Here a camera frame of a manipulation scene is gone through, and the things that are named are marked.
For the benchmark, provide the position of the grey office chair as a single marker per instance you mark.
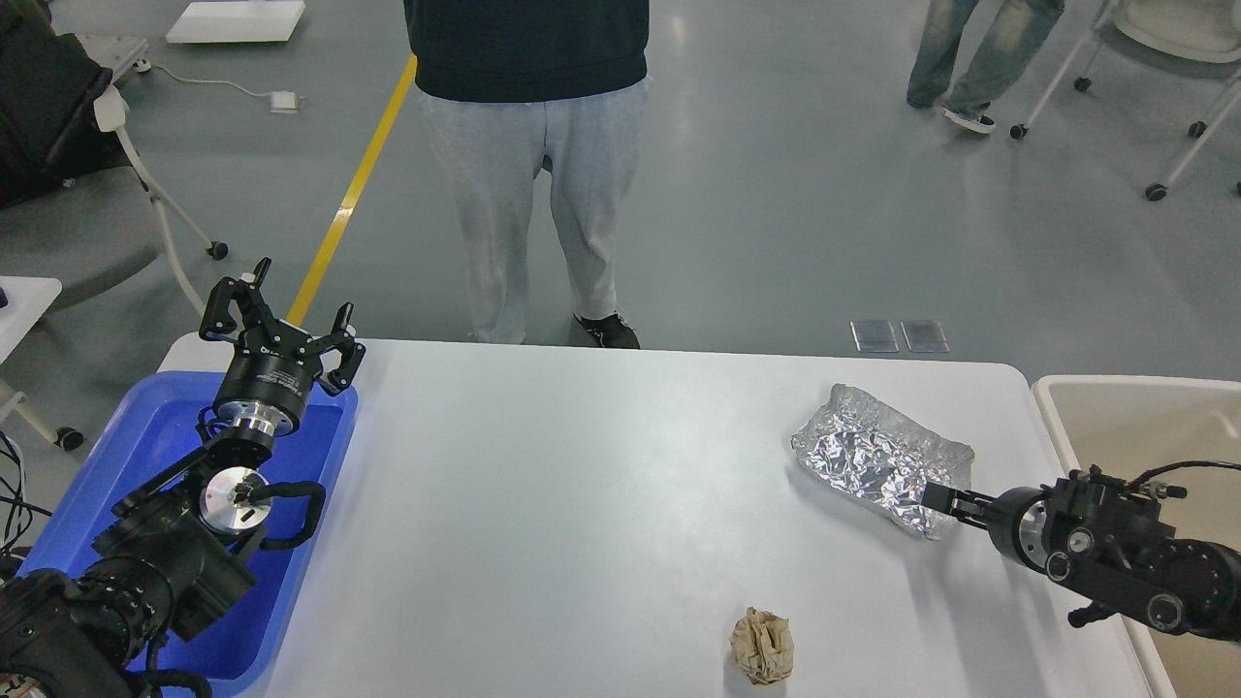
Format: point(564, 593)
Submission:
point(79, 205)

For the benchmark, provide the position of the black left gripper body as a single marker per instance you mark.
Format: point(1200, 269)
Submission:
point(268, 380)

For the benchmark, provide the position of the left metal floor plate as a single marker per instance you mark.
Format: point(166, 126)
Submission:
point(875, 337)

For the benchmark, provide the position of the person in grey pants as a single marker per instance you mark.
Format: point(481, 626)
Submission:
point(513, 89)

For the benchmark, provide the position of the white side table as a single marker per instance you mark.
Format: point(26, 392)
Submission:
point(28, 299)

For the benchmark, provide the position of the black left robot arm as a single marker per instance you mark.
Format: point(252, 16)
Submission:
point(174, 561)

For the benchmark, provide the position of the metal floor plate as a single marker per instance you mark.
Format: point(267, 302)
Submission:
point(875, 337)
point(925, 337)

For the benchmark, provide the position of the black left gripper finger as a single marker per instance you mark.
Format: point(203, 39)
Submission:
point(340, 339)
point(235, 311)

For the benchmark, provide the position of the person in blue jeans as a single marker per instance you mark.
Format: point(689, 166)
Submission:
point(1013, 38)

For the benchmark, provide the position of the silver foil bag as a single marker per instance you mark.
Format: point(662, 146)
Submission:
point(874, 454)

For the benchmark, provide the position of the white flat board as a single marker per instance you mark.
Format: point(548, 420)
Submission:
point(233, 22)

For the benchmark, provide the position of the right metal floor plate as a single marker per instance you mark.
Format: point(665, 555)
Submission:
point(925, 337)

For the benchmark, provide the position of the beige plastic bin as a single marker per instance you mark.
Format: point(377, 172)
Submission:
point(1129, 424)

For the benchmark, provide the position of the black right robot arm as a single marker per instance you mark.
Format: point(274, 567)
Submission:
point(1103, 538)

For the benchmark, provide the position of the crumpled brown paper ball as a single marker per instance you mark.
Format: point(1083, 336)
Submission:
point(762, 647)

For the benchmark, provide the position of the white power adapter with cable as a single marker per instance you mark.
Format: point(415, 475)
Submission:
point(277, 101)

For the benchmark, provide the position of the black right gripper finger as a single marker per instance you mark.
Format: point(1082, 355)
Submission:
point(967, 507)

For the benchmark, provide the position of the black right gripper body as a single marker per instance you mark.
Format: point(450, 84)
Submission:
point(1015, 521)

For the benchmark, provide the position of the white chair frame with wheels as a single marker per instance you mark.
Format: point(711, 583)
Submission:
point(1193, 40)

